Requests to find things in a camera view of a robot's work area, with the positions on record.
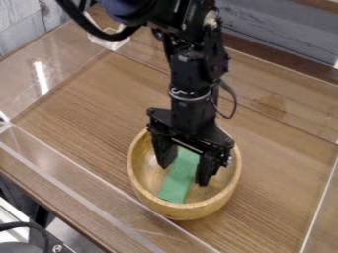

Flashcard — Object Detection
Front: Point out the clear acrylic tray wall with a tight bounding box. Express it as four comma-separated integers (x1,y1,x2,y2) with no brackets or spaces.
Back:
0,24,338,253

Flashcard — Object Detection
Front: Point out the grey metal frame bracket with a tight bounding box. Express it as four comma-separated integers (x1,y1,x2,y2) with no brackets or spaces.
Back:
28,228,104,253

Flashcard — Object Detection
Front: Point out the black cable lower left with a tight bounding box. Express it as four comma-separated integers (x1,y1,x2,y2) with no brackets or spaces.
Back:
0,221,49,253

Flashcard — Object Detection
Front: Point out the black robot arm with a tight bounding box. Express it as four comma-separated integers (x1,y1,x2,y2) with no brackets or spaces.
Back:
99,0,235,186

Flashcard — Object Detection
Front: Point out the green rectangular block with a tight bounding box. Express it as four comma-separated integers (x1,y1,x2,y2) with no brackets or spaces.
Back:
157,148,199,204

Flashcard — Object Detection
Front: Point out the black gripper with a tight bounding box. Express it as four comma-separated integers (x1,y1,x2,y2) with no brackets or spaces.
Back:
147,90,235,187

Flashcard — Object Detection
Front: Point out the clear acrylic corner bracket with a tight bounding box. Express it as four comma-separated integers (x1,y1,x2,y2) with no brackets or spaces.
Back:
83,11,131,51

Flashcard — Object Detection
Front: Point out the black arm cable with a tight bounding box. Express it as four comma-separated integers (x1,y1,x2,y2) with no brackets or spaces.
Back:
55,0,239,120

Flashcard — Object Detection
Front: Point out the brown wooden bowl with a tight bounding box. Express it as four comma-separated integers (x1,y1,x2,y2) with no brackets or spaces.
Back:
127,129,242,220

